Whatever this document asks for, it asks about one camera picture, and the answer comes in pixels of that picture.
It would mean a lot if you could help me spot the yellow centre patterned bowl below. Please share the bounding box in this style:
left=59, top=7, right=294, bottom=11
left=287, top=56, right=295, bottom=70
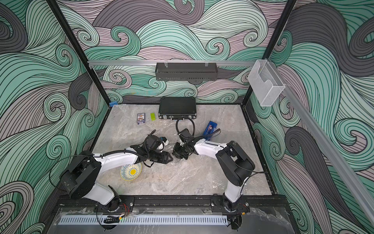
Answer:
left=120, top=163, right=142, bottom=181

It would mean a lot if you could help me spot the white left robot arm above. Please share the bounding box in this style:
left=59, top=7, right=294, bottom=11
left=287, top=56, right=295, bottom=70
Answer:
left=60, top=137, right=172, bottom=212

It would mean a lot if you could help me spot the black wall shelf tray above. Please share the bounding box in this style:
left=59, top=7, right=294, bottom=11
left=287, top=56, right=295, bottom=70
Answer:
left=155, top=62, right=218, bottom=82

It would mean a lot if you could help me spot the blue toy brick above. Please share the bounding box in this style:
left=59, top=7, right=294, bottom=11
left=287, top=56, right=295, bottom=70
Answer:
left=109, top=101, right=118, bottom=107

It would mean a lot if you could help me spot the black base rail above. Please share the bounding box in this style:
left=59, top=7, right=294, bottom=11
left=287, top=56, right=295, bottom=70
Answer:
left=53, top=195, right=291, bottom=214

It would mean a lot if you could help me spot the black hard case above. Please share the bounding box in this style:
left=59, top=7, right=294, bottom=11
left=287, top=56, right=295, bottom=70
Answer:
left=158, top=97, right=197, bottom=121

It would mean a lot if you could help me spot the blue tape dispenser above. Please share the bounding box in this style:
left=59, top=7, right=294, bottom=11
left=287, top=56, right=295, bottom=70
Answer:
left=203, top=121, right=217, bottom=140

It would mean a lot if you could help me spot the blue playing cards box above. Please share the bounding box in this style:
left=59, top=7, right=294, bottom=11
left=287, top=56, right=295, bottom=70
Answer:
left=137, top=113, right=146, bottom=125

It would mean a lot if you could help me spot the white slotted cable duct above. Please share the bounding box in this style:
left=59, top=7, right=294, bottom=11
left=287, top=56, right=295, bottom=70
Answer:
left=57, top=215, right=228, bottom=226

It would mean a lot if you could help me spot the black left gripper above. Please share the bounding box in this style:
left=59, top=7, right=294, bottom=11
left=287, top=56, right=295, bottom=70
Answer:
left=148, top=151, right=174, bottom=164

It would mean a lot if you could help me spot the clear acrylic wall holder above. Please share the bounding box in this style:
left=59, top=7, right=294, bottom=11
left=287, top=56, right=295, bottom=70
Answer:
left=248, top=59, right=285, bottom=107

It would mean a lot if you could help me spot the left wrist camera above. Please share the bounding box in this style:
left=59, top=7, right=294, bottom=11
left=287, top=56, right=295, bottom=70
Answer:
left=157, top=136, right=169, bottom=152

